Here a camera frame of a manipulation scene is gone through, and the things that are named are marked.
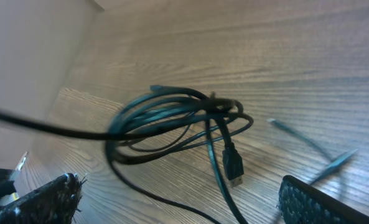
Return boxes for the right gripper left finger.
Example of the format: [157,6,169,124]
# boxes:
[0,173,86,224]

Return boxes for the long black USB cable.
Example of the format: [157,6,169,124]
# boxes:
[0,84,255,224]

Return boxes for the short black USB cable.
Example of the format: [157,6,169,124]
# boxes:
[202,91,246,224]

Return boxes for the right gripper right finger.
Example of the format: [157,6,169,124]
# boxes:
[278,175,369,224]

